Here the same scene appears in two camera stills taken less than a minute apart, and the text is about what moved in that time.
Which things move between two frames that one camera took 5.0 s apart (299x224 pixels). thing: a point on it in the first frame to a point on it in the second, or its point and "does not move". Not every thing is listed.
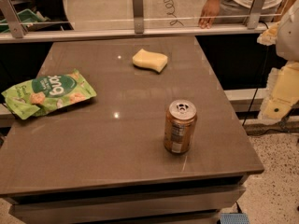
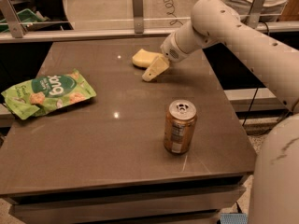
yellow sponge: (149, 60) does not move
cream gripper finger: (282, 92) to (176, 48)
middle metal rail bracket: (137, 2) does not move
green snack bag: (42, 94) does not move
